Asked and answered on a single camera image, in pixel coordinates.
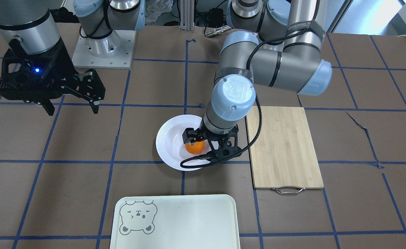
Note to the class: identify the bamboo cutting board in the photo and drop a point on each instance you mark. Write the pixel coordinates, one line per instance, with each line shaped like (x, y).
(284, 155)

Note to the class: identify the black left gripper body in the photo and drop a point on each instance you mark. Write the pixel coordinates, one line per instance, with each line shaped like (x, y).
(207, 134)

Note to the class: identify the cream bear tray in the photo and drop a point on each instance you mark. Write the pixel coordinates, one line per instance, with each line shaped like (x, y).
(203, 221)

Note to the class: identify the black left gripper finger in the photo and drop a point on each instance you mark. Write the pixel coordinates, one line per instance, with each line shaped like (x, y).
(191, 136)
(224, 148)

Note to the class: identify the white round plate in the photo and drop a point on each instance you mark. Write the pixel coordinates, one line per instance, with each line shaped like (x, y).
(169, 141)

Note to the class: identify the orange fruit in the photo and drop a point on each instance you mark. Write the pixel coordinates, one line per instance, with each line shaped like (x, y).
(195, 148)

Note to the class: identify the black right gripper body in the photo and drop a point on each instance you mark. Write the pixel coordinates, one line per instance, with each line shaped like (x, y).
(58, 66)

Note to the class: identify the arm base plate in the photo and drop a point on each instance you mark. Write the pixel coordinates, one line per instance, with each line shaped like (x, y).
(112, 52)

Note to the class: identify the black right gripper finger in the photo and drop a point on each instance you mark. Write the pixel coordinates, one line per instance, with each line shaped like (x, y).
(87, 86)
(47, 106)

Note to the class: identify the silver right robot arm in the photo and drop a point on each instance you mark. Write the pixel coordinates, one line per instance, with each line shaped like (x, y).
(33, 23)

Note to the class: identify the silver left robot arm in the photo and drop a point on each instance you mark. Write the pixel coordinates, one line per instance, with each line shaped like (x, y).
(277, 44)

